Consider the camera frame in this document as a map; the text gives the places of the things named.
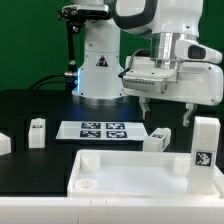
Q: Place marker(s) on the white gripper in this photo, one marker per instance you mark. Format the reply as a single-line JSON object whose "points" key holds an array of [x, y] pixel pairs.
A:
{"points": [[191, 83]]}

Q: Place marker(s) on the white desk top tray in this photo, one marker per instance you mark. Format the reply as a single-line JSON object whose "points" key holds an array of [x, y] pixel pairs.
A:
{"points": [[130, 174]]}

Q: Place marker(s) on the white marker sheet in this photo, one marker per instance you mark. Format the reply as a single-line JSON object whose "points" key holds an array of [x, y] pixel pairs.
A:
{"points": [[104, 131]]}

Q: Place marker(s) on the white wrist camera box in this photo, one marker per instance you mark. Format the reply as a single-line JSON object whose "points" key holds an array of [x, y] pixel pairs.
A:
{"points": [[188, 50]]}

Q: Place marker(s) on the black camera stand pole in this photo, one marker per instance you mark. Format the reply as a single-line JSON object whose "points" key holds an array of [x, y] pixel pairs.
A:
{"points": [[71, 76]]}

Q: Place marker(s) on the black camera on stand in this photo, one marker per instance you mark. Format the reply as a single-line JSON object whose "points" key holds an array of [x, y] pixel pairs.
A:
{"points": [[81, 11]]}

